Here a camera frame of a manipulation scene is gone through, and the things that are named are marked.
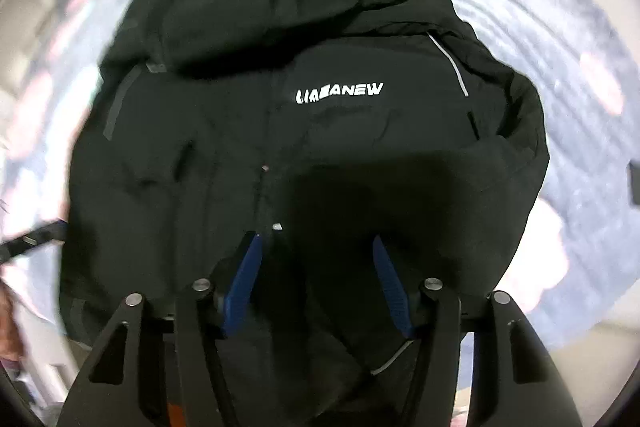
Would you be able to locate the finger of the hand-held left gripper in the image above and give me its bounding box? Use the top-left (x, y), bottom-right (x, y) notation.
top-left (0, 219), bottom-right (69, 266)

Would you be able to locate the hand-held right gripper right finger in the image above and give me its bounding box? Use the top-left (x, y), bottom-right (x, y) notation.
top-left (372, 234), bottom-right (583, 427)

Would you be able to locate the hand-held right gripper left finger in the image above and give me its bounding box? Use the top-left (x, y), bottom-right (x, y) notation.
top-left (57, 231), bottom-right (264, 427)

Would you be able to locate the black hooded jacket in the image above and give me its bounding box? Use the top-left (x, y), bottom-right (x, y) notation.
top-left (60, 0), bottom-right (552, 427)

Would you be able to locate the person's left forearm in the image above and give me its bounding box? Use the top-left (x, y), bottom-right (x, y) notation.
top-left (0, 282), bottom-right (25, 362)

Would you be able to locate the black smartphone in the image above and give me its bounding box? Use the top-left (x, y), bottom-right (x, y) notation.
top-left (627, 159), bottom-right (640, 204)

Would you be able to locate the grey floral blanket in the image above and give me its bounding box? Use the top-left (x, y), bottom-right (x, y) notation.
top-left (0, 0), bottom-right (640, 388)

